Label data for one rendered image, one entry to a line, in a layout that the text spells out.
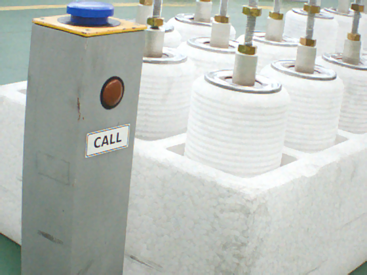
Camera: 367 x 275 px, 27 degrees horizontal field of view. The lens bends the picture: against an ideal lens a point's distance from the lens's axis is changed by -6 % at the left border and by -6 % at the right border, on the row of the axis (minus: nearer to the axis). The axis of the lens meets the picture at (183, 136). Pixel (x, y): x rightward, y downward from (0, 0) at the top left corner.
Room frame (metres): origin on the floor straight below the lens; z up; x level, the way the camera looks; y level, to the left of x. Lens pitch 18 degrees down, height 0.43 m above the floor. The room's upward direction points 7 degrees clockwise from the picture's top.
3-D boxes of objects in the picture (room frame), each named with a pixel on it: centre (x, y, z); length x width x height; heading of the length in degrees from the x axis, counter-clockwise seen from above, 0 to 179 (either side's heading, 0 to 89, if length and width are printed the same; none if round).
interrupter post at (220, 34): (0.90, -0.03, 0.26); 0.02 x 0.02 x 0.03
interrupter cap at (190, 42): (0.90, -0.03, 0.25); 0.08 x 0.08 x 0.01
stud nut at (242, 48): (0.74, -0.05, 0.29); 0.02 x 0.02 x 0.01; 44
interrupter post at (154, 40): (0.81, 0.04, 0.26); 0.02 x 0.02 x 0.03
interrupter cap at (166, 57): (0.81, 0.04, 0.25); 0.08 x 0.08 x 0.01
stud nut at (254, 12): (0.74, -0.05, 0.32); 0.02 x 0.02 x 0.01; 44
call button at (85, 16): (0.63, 0.09, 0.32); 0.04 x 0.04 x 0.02
